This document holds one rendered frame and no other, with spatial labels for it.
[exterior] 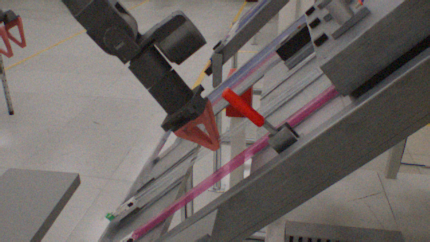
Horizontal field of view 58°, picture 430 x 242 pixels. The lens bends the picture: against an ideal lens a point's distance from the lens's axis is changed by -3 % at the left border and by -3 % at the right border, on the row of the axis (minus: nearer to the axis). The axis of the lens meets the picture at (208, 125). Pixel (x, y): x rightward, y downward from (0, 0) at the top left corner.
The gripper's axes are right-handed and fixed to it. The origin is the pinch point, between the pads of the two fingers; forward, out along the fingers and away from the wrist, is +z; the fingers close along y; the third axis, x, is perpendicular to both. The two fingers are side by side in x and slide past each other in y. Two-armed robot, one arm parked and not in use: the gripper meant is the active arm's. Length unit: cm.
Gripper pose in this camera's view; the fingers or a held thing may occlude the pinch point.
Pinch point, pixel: (214, 143)
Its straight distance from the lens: 69.9
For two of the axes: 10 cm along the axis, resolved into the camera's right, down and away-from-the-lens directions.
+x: -7.6, 5.1, 3.9
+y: 1.6, -4.3, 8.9
